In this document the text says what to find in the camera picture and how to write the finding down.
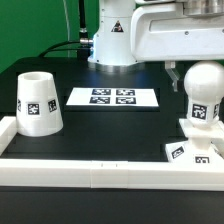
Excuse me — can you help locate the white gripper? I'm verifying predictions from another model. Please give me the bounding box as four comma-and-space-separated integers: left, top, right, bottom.
130, 2, 224, 92

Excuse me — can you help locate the white lamp bulb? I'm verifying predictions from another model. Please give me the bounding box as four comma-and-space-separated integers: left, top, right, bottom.
184, 61, 224, 128

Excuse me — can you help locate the white lamp base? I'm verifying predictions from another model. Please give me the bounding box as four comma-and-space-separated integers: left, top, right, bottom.
165, 119, 224, 165

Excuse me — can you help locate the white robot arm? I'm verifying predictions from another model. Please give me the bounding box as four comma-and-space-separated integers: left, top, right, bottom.
88, 0, 224, 88

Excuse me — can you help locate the white lamp shade cone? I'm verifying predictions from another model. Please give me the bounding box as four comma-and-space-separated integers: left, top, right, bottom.
16, 71, 63, 137

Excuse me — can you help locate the white marker sheet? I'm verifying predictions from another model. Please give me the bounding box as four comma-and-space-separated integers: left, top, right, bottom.
67, 87, 159, 107

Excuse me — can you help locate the white front fence bar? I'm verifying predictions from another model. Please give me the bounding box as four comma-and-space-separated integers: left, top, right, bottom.
0, 159, 224, 191

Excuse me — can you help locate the white fence bar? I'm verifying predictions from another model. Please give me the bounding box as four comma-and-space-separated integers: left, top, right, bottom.
0, 159, 224, 191
0, 116, 17, 156

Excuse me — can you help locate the white left fence bar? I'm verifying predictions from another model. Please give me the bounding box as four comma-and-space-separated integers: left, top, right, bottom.
0, 116, 17, 156

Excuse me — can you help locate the black cable connector plug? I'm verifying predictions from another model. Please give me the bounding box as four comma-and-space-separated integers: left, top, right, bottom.
77, 28, 93, 60

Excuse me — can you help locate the black thick cable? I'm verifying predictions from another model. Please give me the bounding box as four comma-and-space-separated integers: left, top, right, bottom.
38, 0, 92, 58

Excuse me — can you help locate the thin white cable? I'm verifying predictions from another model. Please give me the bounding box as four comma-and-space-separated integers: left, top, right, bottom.
62, 0, 72, 58

